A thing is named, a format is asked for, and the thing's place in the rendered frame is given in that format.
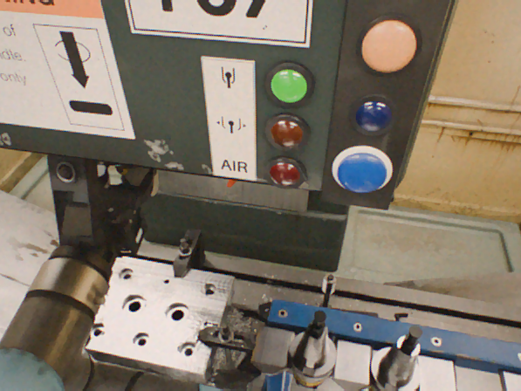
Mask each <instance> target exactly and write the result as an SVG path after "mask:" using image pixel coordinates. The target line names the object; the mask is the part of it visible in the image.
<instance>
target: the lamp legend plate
mask: <svg viewBox="0 0 521 391"><path fill-rule="evenodd" d="M202 69H203V77H204V86H205V94H206V104H207V112H208V121H209V137H210V146H211V155H212V164H213V172H214V175H222V176H228V177H236V178H237V179H243V180H250V181H255V180H256V114H255V61H250V60H240V59H229V58H211V57H202Z"/></svg>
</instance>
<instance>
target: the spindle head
mask: <svg viewBox="0 0 521 391"><path fill-rule="evenodd" d="M100 3H101V7H102V10H103V14H104V18H105V21H106V27H107V31H108V35H109V38H110V42H111V46H112V49H113V52H114V55H113V56H114V57H115V59H116V63H117V66H118V70H119V75H120V81H121V84H122V87H123V91H124V95H125V99H126V103H127V108H128V112H129V116H130V120H131V123H132V127H133V131H134V137H135V138H134V139H131V138H124V137H116V136H109V135H102V134H89V133H81V132H74V131H67V130H59V129H52V128H46V127H32V126H24V125H17V124H10V123H3V122H0V148H8V149H14V150H20V151H28V152H34V153H40V154H46V155H51V154H53V156H59V157H65V158H73V159H80V160H86V161H98V162H104V163H112V164H119V165H126V166H132V167H138V168H151V169H158V170H165V171H171V172H178V173H184V174H192V175H204V176H211V177H217V179H224V180H231V181H238V182H251V183H257V184H264V185H271V186H274V185H272V184H271V183H270V182H269V181H268V180H267V177H266V175H265V168H266V165H267V162H268V161H269V160H270V159H271V158H273V157H276V156H280V155H285V156H290V157H293V158H295V159H297V160H299V161H300V162H301V164H302V165H303V167H304V169H305V180H304V182H303V183H302V184H301V185H300V186H299V187H297V188H295V189H303V190H311V191H317V193H322V191H323V185H324V179H325V171H326V158H327V152H328V144H329V138H330V132H331V124H332V111H333V104H334V97H335V91H336V84H337V77H338V70H339V57H340V51H341V44H342V37H343V30H344V23H345V16H346V10H347V7H346V4H347V3H348V0H312V15H311V28H310V38H309V47H298V46H287V45H276V44H266V43H255V42H244V41H233V40H222V39H211V38H190V37H179V36H169V35H157V34H147V33H136V32H132V28H131V24H130V19H129V16H128V10H127V7H126V3H125V0H100ZM458 3H459V0H450V1H449V7H448V9H447V13H446V17H445V19H444V22H443V26H442V31H441V35H440V37H439V40H438V44H437V47H436V49H435V56H434V58H433V62H432V65H431V67H430V72H428V76H427V80H426V83H425V86H424V90H423V93H422V98H421V101H420V104H419V106H418V111H417V114H416V116H415V122H414V125H413V129H412V132H411V135H410V138H409V141H408V147H407V150H406V153H405V156H404V160H403V162H402V163H401V168H400V171H399V174H398V178H397V181H396V184H395V187H394V189H396V188H397V187H398V185H399V184H400V183H401V182H402V181H403V179H404V178H405V175H406V172H407V168H408V164H409V161H410V157H411V154H412V151H413V148H414V145H415V140H416V136H417V134H418V131H419V128H420V125H421V122H422V116H423V114H424V111H426V108H427V104H428V99H429V96H430V94H431V91H432V86H433V84H434V81H435V76H436V74H437V70H438V66H439V64H440V61H441V58H442V53H443V50H444V46H445V44H446V41H447V37H448V35H449V29H450V26H451V24H453V22H452V20H454V17H455V14H456V9H457V6H458ZM202 57H211V58H229V59H240V60H250V61H255V114H256V180H255V181H250V180H243V179H237V178H236V177H228V176H222V175H214V172H213V164H212V155H211V146H210V137H209V121H208V112H207V104H206V94H205V86H204V77H203V69H202ZM286 60H290V61H296V62H299V63H300V64H301V65H303V66H304V67H305V68H306V69H307V70H308V71H309V72H311V74H312V76H313V79H314V89H313V93H312V96H311V98H310V99H309V100H307V101H306V103H304V104H303V105H301V106H295V107H287V106H281V105H279V104H277V103H276V102H274V101H273V99H272V98H271V97H270V95H269V94H268V93H267V91H266V87H265V80H266V76H267V74H268V72H269V70H270V69H271V68H272V67H273V66H274V65H275V64H276V63H279V62H282V61H286ZM276 113H295V114H297V115H299V117H300V118H301V119H303V120H304V121H305V123H306V124H308V126H309V128H310V137H309V141H308V142H306V144H305V145H304V146H303V147H302V148H301V149H299V150H298V151H294V152H285V151H281V150H278V149H276V148H275V147H273V146H272V145H271V144H270V143H269V142H268V140H267V138H266V135H265V128H266V124H267V122H268V121H269V119H270V118H271V116H273V115H274V114H276ZM393 200H394V193H393V196H392V199H391V202H392V201H393Z"/></svg>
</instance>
